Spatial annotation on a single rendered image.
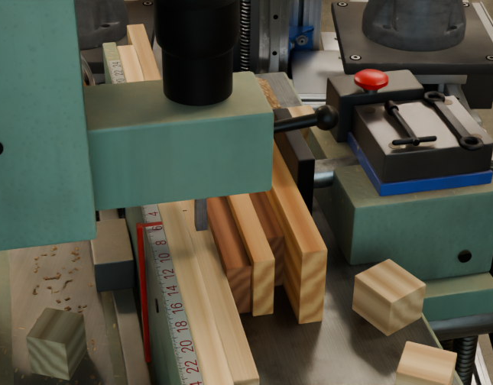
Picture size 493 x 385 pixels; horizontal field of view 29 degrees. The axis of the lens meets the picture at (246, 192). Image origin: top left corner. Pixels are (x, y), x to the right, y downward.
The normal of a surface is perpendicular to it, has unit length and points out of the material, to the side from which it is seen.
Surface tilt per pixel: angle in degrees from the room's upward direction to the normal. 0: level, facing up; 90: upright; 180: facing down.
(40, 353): 90
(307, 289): 90
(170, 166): 90
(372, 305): 90
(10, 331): 0
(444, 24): 72
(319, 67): 0
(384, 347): 0
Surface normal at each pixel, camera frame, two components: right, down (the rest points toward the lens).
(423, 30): 0.02, 0.28
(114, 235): 0.01, -0.83
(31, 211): 0.22, 0.54
